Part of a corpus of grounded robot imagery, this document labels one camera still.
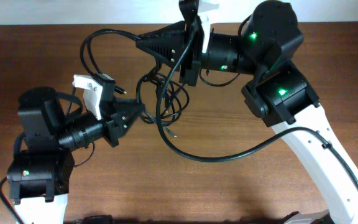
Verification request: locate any thin black usb cable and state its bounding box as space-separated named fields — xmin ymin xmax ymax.
xmin=135 ymin=67 xmax=191 ymax=138

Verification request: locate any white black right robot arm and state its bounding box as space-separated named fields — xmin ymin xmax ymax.
xmin=136 ymin=1 xmax=358 ymax=223

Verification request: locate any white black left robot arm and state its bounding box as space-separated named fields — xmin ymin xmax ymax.
xmin=5 ymin=86 xmax=145 ymax=223

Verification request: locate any black device at table edge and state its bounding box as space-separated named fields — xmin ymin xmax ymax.
xmin=72 ymin=215 xmax=114 ymax=224

